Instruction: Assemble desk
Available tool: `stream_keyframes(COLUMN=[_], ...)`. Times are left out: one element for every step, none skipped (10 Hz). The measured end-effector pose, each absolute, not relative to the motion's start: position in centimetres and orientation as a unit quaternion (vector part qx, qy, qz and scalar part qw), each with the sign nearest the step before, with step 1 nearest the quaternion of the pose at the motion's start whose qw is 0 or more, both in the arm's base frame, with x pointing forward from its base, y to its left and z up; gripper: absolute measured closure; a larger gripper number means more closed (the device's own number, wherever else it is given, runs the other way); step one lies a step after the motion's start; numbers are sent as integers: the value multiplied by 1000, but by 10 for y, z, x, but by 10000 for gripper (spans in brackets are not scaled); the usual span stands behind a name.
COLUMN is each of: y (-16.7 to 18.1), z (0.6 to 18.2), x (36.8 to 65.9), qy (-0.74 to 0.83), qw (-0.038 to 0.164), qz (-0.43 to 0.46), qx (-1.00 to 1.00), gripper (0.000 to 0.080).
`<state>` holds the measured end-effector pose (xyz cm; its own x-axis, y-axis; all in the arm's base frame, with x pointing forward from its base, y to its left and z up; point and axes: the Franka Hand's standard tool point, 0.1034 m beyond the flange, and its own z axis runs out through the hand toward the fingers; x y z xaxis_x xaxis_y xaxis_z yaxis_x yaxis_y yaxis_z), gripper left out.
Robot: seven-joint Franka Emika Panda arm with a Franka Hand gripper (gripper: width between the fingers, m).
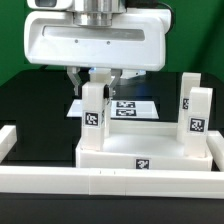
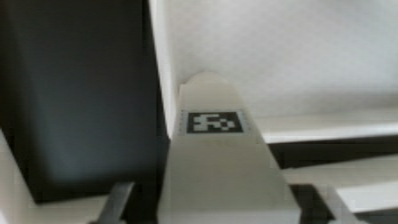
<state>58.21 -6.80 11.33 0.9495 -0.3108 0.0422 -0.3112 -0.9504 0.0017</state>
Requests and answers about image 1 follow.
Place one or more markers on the white U-shaped fence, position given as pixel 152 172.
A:
pixel 115 182

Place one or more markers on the white marker base plate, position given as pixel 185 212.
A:
pixel 122 109

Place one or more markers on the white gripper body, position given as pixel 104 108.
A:
pixel 134 41

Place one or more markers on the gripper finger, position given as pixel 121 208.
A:
pixel 109 89
pixel 73 74

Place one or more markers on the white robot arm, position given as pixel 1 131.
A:
pixel 91 13

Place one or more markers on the white desk top tray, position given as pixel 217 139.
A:
pixel 142 145

